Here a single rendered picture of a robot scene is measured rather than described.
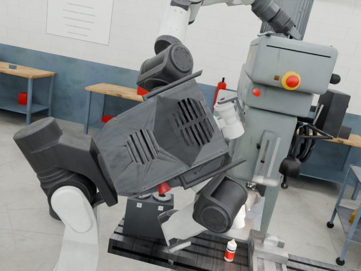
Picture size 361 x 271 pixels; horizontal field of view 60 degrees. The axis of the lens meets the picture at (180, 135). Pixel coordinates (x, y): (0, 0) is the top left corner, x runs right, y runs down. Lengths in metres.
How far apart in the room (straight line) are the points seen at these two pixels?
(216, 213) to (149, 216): 0.72
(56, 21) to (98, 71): 1.12
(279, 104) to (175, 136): 0.59
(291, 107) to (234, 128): 0.35
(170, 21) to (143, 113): 0.37
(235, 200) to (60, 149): 0.48
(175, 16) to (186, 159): 0.50
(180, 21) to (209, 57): 4.50
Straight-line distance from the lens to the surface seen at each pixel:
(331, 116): 1.63
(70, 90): 6.26
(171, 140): 0.74
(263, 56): 1.11
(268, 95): 1.22
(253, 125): 1.27
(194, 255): 1.54
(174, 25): 1.03
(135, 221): 1.55
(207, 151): 0.74
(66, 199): 0.88
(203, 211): 0.86
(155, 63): 0.94
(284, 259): 1.54
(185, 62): 0.92
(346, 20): 5.83
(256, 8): 1.27
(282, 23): 1.29
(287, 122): 1.29
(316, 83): 1.15
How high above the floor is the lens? 1.82
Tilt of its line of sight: 16 degrees down
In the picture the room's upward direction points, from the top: 11 degrees clockwise
